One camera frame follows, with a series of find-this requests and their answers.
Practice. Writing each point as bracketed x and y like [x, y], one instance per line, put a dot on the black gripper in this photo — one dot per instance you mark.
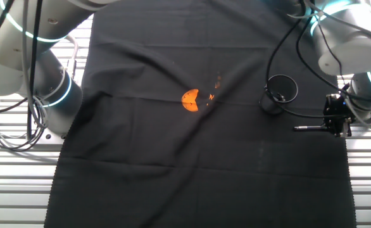
[335, 107]

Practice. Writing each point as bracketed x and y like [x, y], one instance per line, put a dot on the clear gel pen black grip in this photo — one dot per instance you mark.
[279, 95]
[281, 99]
[309, 128]

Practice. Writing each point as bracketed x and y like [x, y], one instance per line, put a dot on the black mesh pen holder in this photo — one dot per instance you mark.
[269, 109]

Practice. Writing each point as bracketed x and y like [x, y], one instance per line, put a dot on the orange round patch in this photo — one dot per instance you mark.
[190, 103]

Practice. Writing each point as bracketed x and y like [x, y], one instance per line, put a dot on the black table cloth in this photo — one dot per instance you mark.
[173, 158]

